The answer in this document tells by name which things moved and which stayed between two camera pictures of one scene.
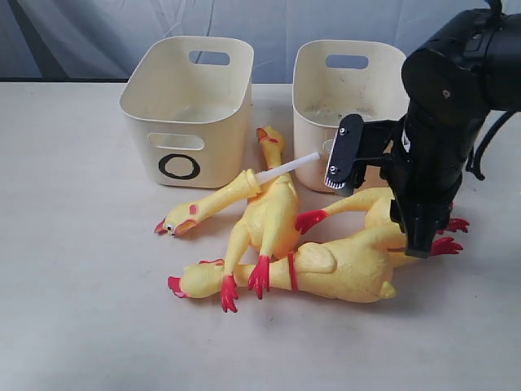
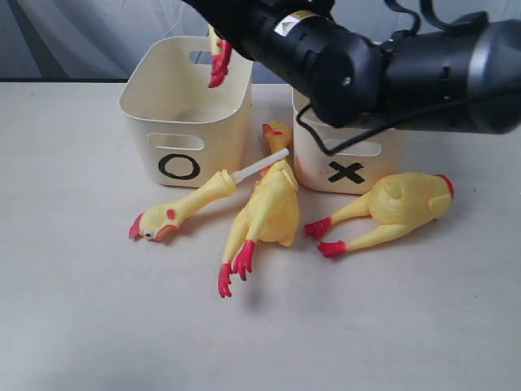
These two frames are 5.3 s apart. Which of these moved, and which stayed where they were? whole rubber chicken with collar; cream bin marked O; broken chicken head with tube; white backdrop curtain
Moved: broken chicken head with tube; whole rubber chicken with collar
Stayed: white backdrop curtain; cream bin marked O
